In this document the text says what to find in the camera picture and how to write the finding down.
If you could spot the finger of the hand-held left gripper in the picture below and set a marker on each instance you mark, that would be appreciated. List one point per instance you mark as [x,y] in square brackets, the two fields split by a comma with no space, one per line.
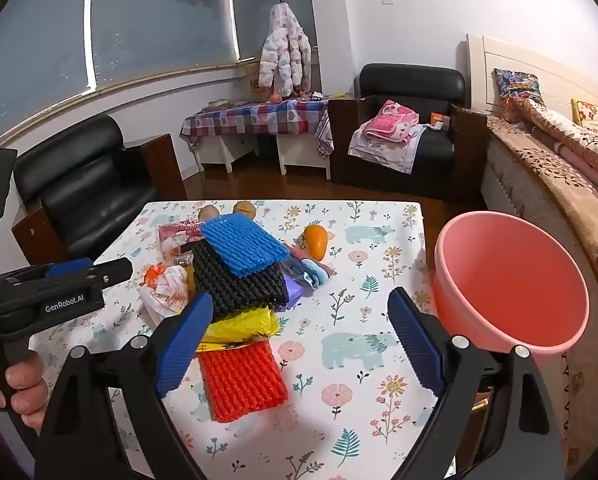
[69,268]
[111,274]

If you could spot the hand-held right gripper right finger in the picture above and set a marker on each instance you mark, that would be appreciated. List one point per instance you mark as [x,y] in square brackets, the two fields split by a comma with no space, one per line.
[419,345]

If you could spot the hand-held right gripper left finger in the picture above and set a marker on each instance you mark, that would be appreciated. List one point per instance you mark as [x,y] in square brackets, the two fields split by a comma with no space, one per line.
[184,345]

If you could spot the white and orange plastic bag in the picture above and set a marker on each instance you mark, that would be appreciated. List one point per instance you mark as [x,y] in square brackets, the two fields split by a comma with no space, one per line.
[166,290]

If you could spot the red foam net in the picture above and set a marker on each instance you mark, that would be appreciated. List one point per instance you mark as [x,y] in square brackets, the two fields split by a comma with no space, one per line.
[244,385]

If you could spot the pink snack wrapper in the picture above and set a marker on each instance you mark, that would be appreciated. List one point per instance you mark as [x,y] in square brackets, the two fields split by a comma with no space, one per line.
[176,235]

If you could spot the black foam net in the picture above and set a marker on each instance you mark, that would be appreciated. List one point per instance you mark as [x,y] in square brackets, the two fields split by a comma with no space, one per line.
[244,290]

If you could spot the pink plastic bucket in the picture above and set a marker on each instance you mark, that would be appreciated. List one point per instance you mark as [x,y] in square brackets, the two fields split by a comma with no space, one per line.
[509,280]

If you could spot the blue foam net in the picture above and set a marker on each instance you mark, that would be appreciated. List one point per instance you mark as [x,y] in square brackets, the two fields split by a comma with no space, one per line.
[241,245]

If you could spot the purple wrapper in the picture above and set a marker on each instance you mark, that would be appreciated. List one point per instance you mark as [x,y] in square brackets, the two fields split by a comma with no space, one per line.
[296,292]

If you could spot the pink and blue paper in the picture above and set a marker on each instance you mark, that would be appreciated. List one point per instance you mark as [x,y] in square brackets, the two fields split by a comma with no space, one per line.
[314,270]

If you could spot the person's left hand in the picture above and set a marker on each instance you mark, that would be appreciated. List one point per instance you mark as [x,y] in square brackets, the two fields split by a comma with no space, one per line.
[26,385]

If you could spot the black leather armchair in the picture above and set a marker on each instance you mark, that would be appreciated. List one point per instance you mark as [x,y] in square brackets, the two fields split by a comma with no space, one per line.
[409,80]
[84,185]

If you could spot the floral tablecloth table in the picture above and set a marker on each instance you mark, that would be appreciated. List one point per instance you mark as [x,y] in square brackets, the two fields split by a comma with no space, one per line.
[329,410]

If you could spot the white side table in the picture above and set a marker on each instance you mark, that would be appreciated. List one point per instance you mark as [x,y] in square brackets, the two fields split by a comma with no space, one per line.
[301,155]
[224,152]

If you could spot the pale lilac cloth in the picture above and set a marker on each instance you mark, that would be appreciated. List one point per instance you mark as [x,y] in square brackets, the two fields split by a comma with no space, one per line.
[384,155]

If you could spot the checkered cloth side table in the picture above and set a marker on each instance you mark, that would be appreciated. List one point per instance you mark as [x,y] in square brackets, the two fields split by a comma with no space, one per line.
[249,117]

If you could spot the pink patterned blanket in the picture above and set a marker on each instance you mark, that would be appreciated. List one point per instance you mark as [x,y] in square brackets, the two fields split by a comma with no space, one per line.
[391,122]

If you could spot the small orange box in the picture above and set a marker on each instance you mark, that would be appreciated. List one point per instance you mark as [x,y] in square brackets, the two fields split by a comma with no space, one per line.
[440,121]

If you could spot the woven basket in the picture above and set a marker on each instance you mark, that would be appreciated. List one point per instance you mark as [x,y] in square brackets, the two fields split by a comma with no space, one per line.
[259,82]

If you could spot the window with grey blinds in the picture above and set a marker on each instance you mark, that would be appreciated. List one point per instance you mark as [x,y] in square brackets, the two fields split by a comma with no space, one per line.
[154,20]

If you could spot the colourful patterned pillow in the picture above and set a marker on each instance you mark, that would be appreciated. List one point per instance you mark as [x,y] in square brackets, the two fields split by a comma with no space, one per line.
[516,85]

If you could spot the cream bed headboard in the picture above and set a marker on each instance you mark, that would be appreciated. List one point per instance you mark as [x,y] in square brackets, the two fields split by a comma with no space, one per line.
[484,75]

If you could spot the pink puffer jacket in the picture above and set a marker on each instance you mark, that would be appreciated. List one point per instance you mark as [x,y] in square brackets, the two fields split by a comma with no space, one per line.
[284,55]

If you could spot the yellow floral pillow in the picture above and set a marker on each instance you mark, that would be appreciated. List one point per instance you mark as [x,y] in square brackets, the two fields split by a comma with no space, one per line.
[589,117]

